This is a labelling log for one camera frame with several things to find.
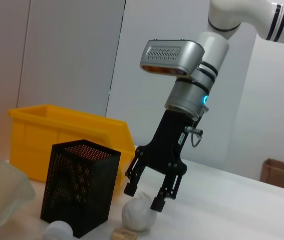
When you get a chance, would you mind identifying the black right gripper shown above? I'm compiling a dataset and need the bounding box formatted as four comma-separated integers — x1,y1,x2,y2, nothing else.
123,108,189,213

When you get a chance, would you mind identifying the white paper ball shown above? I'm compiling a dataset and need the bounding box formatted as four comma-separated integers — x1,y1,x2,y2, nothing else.
121,190,158,232

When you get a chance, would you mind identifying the clear green-label water bottle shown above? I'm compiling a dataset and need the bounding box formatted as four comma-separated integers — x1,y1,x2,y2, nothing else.
43,220,75,240

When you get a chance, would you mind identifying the black mesh pen holder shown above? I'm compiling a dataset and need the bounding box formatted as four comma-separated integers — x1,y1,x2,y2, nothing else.
40,138,122,239

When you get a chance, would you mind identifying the pale green glass fruit bowl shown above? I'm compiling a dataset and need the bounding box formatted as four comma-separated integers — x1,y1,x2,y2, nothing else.
0,159,37,238

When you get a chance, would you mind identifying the small wooden block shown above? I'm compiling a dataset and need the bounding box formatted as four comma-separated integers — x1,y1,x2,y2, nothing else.
111,226,139,240

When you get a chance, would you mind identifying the yellow plastic storage bin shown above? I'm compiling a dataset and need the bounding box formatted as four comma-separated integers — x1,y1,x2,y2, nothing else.
8,103,136,196

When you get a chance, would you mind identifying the brown cardboard box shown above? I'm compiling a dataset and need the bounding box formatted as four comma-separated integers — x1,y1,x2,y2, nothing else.
260,157,284,204

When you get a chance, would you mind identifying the right gripper connector cable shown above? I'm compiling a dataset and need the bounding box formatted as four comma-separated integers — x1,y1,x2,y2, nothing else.
184,125,205,149

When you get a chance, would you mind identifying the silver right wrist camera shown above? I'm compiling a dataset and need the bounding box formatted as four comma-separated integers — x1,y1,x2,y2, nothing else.
139,39,206,78

